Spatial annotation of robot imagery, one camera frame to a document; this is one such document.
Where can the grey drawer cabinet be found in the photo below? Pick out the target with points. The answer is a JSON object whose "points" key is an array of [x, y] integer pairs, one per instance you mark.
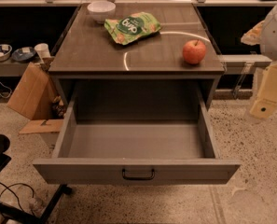
{"points": [[89, 51]]}

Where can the white paper cup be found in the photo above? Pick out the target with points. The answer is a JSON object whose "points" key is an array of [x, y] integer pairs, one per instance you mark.
{"points": [[42, 50]]}

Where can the black top drawer handle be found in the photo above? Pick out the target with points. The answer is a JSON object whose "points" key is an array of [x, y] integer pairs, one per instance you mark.
{"points": [[138, 175]]}

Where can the grey top drawer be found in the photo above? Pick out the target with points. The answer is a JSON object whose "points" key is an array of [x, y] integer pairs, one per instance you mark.
{"points": [[137, 125]]}

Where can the grey wall shelf rail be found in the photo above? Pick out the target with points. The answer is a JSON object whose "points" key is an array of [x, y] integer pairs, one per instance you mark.
{"points": [[238, 80]]}

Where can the dark blue bowl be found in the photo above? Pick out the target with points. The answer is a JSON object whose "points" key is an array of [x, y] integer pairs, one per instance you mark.
{"points": [[23, 54]]}

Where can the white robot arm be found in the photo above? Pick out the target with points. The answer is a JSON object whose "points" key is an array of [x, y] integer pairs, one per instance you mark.
{"points": [[264, 34]]}

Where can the black chair base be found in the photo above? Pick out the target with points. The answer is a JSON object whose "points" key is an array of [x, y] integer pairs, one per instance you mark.
{"points": [[17, 194]]}

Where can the blue white patterned bowl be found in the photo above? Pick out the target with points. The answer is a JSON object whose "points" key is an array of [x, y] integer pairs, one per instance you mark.
{"points": [[5, 51]]}

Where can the green snack bag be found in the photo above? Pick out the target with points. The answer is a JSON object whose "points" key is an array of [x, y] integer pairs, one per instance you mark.
{"points": [[132, 28]]}

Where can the brown cardboard box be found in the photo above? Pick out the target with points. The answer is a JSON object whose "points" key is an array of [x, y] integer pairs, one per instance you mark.
{"points": [[33, 99]]}

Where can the red apple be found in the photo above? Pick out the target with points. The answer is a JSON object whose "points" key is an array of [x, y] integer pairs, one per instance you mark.
{"points": [[194, 51]]}

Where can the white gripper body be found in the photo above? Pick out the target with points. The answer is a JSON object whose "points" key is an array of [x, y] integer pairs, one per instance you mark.
{"points": [[276, 34]]}

